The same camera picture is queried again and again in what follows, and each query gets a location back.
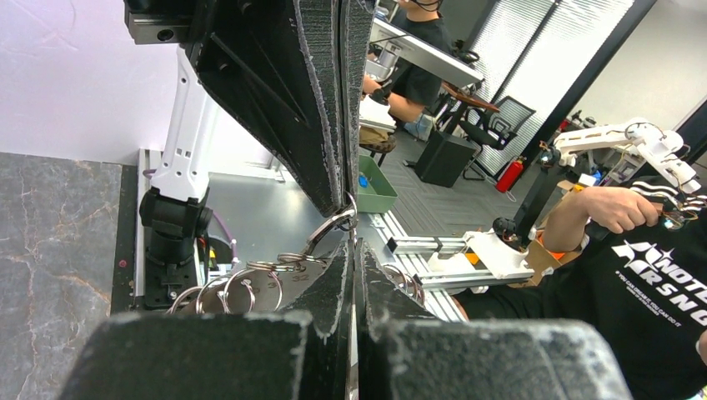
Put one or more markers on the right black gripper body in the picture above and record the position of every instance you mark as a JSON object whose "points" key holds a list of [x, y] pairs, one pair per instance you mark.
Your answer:
{"points": [[187, 24]]}

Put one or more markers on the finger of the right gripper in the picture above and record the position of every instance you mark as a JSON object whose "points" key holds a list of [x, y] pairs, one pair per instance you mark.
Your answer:
{"points": [[273, 67], [354, 26]]}

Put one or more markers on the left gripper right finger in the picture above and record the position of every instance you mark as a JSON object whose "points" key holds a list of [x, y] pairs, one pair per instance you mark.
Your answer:
{"points": [[405, 352]]}

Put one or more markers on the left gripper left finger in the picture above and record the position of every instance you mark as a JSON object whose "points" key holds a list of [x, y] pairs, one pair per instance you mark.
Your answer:
{"points": [[299, 352]]}

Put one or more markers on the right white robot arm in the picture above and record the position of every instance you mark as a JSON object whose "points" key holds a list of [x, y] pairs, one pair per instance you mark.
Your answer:
{"points": [[174, 208]]}

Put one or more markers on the seated person in background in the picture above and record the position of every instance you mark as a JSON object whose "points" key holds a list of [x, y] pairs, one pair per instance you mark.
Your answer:
{"points": [[416, 89]]}

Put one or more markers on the green storage bin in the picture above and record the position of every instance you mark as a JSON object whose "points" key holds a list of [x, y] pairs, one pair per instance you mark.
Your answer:
{"points": [[375, 193]]}

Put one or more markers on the black office chair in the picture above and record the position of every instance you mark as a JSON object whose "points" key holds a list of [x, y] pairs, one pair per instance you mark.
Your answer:
{"points": [[493, 129]]}

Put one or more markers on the red fire extinguisher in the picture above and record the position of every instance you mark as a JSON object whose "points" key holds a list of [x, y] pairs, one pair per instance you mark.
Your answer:
{"points": [[510, 174]]}

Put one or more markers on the person in black t-shirt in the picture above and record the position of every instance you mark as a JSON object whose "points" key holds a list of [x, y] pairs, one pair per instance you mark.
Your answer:
{"points": [[639, 279]]}

